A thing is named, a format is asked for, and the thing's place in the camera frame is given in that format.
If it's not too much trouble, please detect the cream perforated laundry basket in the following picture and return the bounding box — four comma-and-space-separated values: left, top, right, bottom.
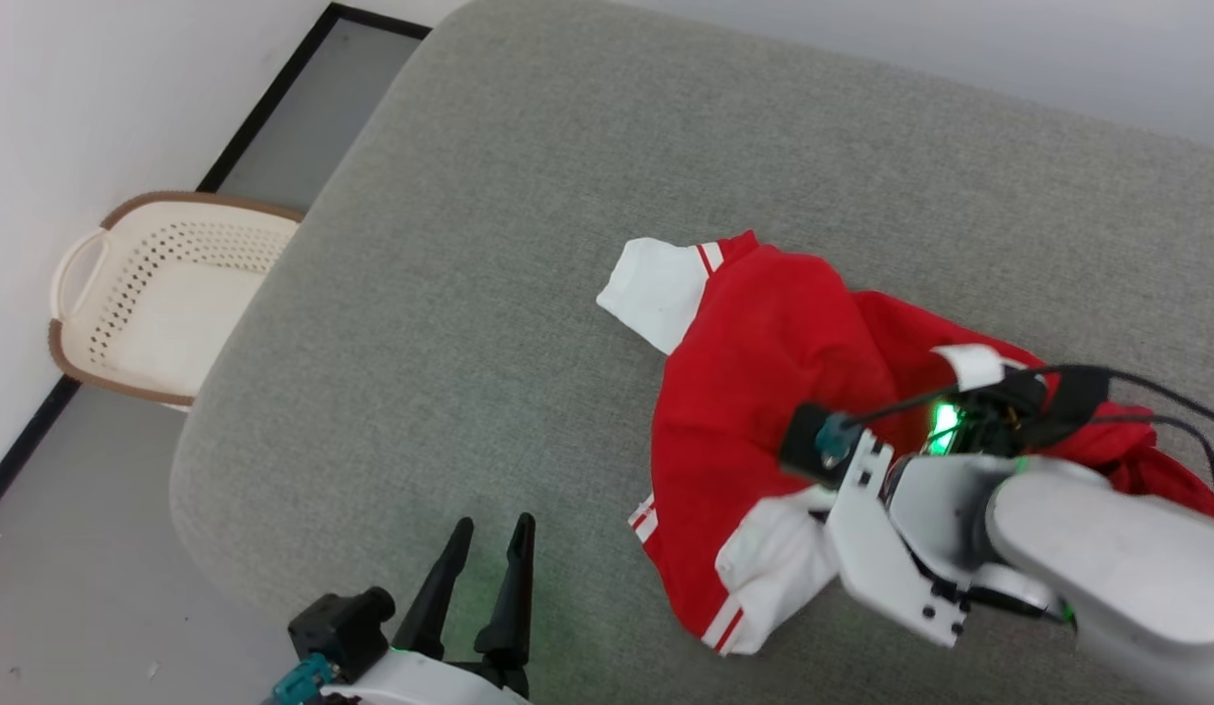
47, 191, 306, 410

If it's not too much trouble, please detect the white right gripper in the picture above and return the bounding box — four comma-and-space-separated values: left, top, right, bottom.
824, 365, 1112, 649

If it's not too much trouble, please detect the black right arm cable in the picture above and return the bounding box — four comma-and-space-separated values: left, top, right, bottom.
842, 364, 1214, 520

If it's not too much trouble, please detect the red and white jersey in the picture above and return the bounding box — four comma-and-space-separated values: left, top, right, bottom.
596, 230, 1214, 657

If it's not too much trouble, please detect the teal left cable connector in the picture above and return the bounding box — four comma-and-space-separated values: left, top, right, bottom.
269, 653, 336, 705

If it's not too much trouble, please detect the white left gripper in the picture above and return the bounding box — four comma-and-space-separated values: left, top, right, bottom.
318, 512, 537, 705

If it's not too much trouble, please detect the black baseboard strip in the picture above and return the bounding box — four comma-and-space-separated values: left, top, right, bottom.
0, 2, 432, 520

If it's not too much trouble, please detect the grey fabric sofa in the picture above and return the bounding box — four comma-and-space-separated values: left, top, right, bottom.
168, 0, 1214, 705

